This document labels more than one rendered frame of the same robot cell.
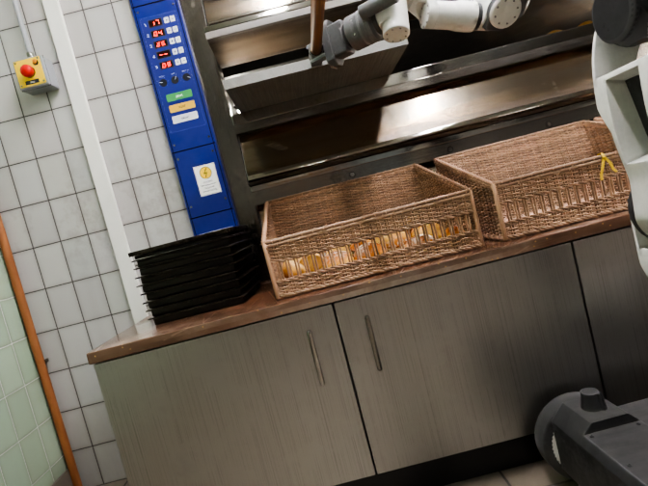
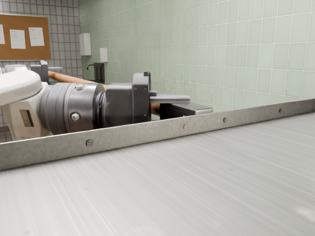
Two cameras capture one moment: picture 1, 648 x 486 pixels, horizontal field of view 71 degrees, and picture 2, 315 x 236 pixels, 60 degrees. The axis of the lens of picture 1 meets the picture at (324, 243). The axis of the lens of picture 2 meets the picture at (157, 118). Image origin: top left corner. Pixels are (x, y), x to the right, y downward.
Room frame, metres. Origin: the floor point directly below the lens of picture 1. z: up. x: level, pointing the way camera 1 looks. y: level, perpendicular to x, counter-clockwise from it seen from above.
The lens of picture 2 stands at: (1.63, -0.34, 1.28)
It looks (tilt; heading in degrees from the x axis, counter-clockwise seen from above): 13 degrees down; 150
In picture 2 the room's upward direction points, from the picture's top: straight up
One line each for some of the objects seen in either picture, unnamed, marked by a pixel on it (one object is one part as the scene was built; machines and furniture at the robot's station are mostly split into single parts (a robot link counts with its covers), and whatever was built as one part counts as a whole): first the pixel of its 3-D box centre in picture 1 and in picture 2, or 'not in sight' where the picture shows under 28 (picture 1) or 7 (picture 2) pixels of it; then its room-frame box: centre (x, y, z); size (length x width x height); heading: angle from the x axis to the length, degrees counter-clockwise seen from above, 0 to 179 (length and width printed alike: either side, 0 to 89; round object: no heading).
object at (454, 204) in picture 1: (358, 220); not in sight; (1.39, -0.12, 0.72); 0.56 x 0.49 x 0.28; 91
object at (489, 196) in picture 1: (551, 171); not in sight; (1.39, -0.72, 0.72); 0.56 x 0.49 x 0.28; 90
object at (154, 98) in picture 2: not in sight; (169, 96); (1.28, -0.12, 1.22); 0.06 x 0.03 x 0.02; 56
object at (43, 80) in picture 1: (36, 75); not in sight; (1.61, 0.81, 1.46); 0.10 x 0.07 x 0.10; 90
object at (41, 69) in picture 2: not in sight; (31, 75); (0.42, -0.22, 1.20); 0.12 x 0.10 x 0.13; 90
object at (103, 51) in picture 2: not in sight; (103, 55); (-2.25, 1.04, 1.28); 0.09 x 0.09 x 0.20; 0
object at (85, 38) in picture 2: not in sight; (85, 44); (-3.11, 1.03, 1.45); 0.28 x 0.11 x 0.36; 0
